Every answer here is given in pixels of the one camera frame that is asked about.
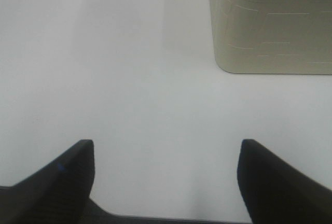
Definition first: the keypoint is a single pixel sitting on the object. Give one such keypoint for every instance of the beige bin with grey rim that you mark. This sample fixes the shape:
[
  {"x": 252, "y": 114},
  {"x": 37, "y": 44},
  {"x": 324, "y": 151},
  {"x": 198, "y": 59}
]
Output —
[{"x": 272, "y": 36}]

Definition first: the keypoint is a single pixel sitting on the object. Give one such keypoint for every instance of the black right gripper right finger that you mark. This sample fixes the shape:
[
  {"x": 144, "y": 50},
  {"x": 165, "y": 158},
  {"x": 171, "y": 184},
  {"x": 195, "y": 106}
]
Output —
[{"x": 275, "y": 192}]

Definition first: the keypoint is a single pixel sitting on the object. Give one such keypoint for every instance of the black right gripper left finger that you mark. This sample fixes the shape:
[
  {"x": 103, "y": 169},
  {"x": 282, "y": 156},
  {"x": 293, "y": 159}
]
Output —
[{"x": 57, "y": 193}]

